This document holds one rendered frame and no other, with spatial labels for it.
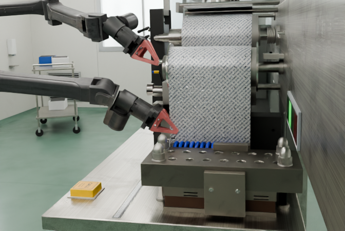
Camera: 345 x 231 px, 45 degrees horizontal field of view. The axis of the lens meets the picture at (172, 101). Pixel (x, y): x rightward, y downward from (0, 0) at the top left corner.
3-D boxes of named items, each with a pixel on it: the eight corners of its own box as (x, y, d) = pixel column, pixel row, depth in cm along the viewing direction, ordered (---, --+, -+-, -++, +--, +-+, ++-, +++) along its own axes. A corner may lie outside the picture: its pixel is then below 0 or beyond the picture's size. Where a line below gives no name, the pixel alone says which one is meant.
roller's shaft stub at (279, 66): (258, 73, 126) (258, 58, 125) (282, 73, 124) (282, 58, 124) (258, 75, 122) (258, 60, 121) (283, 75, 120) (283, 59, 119)
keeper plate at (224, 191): (205, 211, 106) (204, 169, 105) (245, 213, 105) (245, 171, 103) (204, 215, 104) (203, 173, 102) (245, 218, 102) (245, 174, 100)
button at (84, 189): (80, 188, 127) (79, 180, 127) (101, 189, 126) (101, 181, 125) (70, 196, 120) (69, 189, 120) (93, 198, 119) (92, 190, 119)
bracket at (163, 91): (156, 170, 141) (154, 79, 136) (175, 171, 140) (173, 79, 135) (153, 175, 137) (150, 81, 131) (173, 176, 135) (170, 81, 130)
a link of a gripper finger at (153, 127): (170, 143, 123) (143, 127, 124) (175, 137, 130) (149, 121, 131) (181, 124, 122) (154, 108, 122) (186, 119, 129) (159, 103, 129)
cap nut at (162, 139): (157, 147, 122) (157, 132, 121) (170, 148, 121) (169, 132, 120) (154, 151, 118) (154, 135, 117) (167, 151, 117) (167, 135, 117)
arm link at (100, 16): (89, 41, 135) (85, 14, 131) (109, 33, 144) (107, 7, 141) (120, 44, 130) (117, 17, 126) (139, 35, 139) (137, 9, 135)
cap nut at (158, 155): (153, 157, 112) (152, 141, 112) (167, 157, 112) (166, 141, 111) (150, 161, 109) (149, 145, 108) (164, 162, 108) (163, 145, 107)
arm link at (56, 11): (44, 23, 164) (39, -5, 160) (58, 21, 167) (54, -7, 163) (92, 45, 132) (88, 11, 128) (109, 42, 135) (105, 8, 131)
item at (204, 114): (170, 148, 127) (169, 87, 124) (250, 151, 122) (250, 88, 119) (170, 149, 126) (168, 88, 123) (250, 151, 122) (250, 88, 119)
